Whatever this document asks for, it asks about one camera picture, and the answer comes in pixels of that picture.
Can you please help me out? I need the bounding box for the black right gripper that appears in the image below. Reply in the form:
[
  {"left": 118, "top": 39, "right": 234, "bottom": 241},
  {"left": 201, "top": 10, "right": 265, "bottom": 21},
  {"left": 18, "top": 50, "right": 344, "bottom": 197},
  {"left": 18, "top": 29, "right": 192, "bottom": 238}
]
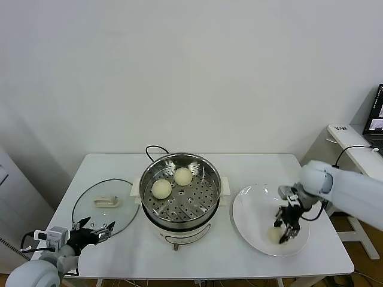
[{"left": 273, "top": 205, "right": 303, "bottom": 245}]

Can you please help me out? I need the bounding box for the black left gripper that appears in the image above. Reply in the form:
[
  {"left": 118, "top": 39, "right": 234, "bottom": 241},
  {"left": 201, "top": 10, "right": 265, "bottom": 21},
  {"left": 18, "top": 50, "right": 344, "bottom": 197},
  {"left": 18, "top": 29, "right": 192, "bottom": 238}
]
[{"left": 67, "top": 217, "right": 116, "bottom": 257}]

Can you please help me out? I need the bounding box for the white steamed baozi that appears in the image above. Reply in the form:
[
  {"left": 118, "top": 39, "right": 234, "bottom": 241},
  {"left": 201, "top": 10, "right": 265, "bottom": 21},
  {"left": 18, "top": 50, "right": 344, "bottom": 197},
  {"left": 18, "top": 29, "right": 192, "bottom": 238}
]
[
  {"left": 151, "top": 179, "right": 173, "bottom": 200},
  {"left": 174, "top": 167, "right": 193, "bottom": 187},
  {"left": 267, "top": 227, "right": 284, "bottom": 245}
]

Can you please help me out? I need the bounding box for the round glass pot lid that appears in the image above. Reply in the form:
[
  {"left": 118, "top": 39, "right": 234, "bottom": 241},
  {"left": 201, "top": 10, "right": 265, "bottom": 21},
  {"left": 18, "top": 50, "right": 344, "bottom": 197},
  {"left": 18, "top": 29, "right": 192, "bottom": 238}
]
[{"left": 71, "top": 178, "right": 141, "bottom": 237}]

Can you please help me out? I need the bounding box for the perforated stainless steamer basket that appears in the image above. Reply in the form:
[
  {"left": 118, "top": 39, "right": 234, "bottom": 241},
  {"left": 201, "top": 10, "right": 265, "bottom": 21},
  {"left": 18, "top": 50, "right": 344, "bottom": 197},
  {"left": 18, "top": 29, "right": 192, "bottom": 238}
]
[{"left": 139, "top": 152, "right": 223, "bottom": 228}]

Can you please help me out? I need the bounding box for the large white plate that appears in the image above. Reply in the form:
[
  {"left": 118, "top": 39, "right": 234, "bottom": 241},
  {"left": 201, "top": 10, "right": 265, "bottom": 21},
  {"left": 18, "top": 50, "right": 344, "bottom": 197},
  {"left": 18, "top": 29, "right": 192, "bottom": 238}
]
[{"left": 232, "top": 184, "right": 311, "bottom": 257}]

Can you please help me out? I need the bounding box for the white side desk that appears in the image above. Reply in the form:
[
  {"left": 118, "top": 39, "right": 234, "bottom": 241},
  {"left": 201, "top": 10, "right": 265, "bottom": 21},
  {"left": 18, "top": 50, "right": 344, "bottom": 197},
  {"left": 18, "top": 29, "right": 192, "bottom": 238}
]
[{"left": 324, "top": 124, "right": 383, "bottom": 261}]

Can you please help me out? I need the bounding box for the black open laptop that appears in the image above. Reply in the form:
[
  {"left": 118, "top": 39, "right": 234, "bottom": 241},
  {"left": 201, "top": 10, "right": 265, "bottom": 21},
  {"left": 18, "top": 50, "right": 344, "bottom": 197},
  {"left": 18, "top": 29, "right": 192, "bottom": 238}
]
[{"left": 361, "top": 84, "right": 383, "bottom": 156}]

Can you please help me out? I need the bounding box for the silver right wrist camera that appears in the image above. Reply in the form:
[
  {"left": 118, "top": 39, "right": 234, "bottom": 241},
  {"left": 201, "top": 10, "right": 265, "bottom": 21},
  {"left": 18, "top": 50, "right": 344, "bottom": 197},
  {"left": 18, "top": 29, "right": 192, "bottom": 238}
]
[{"left": 277, "top": 184, "right": 301, "bottom": 207}]

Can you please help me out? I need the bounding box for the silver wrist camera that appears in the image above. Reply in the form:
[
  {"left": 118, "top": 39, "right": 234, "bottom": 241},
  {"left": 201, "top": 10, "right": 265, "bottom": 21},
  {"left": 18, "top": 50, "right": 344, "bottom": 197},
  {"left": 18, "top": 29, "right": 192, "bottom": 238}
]
[
  {"left": 33, "top": 226, "right": 70, "bottom": 249},
  {"left": 277, "top": 184, "right": 301, "bottom": 207}
]

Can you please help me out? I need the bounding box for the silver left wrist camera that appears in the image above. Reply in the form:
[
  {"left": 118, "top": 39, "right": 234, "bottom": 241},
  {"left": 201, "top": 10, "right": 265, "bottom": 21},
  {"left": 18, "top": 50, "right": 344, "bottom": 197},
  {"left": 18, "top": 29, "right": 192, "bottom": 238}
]
[{"left": 33, "top": 226, "right": 70, "bottom": 249}]

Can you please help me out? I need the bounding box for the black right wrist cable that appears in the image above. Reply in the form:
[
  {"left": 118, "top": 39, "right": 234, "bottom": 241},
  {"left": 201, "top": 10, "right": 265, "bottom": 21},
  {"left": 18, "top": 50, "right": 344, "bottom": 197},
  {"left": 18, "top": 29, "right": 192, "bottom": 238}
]
[{"left": 301, "top": 199, "right": 327, "bottom": 222}]

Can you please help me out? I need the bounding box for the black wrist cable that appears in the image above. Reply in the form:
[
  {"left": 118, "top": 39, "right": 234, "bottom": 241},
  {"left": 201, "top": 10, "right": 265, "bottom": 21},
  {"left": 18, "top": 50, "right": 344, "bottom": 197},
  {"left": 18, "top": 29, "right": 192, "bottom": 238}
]
[
  {"left": 20, "top": 232, "right": 35, "bottom": 254},
  {"left": 301, "top": 199, "right": 327, "bottom": 222}
]

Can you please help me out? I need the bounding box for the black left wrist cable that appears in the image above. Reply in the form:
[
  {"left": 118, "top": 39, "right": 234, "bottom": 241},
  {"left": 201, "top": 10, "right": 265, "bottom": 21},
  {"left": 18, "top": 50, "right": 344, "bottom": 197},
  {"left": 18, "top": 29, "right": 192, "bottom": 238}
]
[{"left": 20, "top": 232, "right": 35, "bottom": 254}]

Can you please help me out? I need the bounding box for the striped braided cable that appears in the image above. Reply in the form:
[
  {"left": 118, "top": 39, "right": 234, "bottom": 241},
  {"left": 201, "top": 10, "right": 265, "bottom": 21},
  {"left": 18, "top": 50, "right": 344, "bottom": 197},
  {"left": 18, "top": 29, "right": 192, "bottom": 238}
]
[{"left": 0, "top": 237, "right": 29, "bottom": 255}]

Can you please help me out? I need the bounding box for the black cooker power cord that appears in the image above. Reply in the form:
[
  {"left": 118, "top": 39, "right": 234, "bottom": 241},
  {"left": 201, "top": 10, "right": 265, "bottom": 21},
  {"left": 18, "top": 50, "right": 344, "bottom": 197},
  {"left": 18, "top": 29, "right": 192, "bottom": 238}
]
[{"left": 145, "top": 145, "right": 171, "bottom": 164}]

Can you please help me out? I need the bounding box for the black laptop charging cable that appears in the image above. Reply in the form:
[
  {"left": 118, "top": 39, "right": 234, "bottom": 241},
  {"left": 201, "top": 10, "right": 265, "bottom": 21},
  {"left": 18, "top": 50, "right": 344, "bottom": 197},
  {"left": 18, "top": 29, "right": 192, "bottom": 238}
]
[{"left": 334, "top": 145, "right": 379, "bottom": 167}]

